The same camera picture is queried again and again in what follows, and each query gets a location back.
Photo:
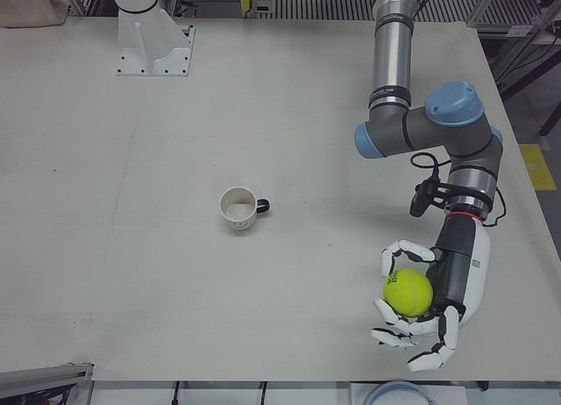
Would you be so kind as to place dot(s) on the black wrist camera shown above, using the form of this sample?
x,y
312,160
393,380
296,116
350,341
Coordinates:
x,y
421,198

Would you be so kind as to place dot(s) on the aluminium frame stand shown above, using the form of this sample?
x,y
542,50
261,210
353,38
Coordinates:
x,y
526,32

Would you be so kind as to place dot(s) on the aluminium profile frame bar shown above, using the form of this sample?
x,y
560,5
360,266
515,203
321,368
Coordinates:
x,y
41,376

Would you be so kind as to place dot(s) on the silver grey UR5e arm blue caps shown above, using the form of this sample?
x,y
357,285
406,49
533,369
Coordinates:
x,y
394,72

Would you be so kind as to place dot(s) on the yellow-green tennis ball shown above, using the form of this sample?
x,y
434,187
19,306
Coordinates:
x,y
408,292

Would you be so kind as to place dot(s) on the white robot arm base mount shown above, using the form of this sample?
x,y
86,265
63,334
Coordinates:
x,y
151,41

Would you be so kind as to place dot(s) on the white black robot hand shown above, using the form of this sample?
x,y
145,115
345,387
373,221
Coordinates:
x,y
464,265

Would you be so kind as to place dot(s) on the beige cloth bag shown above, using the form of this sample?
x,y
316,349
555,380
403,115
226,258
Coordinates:
x,y
30,4

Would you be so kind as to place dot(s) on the white round bucket rim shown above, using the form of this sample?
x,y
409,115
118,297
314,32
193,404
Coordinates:
x,y
396,391

